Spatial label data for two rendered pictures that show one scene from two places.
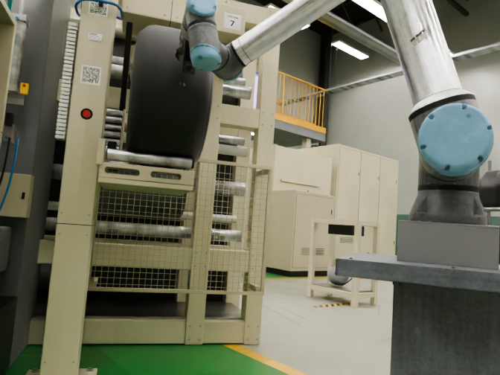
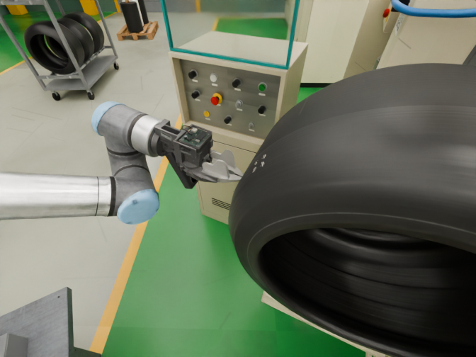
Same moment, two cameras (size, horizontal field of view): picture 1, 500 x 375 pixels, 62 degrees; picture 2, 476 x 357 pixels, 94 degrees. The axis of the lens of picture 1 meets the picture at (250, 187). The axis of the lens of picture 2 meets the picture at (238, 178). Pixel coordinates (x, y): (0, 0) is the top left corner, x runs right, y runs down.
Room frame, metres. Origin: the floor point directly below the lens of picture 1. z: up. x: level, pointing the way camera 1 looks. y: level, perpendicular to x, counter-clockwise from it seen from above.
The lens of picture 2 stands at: (1.75, 0.01, 1.61)
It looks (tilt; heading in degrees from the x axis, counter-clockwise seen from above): 46 degrees down; 130
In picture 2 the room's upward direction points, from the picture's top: straight up
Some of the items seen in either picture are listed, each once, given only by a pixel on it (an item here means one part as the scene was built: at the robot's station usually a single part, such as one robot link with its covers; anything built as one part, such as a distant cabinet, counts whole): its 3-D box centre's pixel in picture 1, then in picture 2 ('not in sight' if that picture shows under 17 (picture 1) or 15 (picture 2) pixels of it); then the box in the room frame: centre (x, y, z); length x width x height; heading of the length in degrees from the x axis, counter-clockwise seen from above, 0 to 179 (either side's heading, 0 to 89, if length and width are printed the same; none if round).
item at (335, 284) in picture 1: (342, 260); not in sight; (4.26, -0.98, 0.40); 0.60 x 0.35 x 0.80; 39
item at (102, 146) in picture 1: (103, 158); not in sight; (1.75, 0.62, 0.90); 0.40 x 0.03 x 0.10; 16
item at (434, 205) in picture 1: (446, 205); not in sight; (1.13, -0.53, 0.75); 0.19 x 0.19 x 0.10
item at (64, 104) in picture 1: (68, 81); not in sight; (1.66, 0.76, 1.19); 0.05 x 0.04 x 0.48; 16
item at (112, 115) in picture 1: (102, 138); not in sight; (2.10, 0.76, 1.05); 0.20 x 0.15 x 0.30; 106
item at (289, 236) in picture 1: (300, 233); not in sight; (6.55, -0.84, 0.62); 0.90 x 0.56 x 1.25; 129
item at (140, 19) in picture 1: (183, 21); not in sight; (2.12, 0.41, 1.71); 0.61 x 0.25 x 0.15; 106
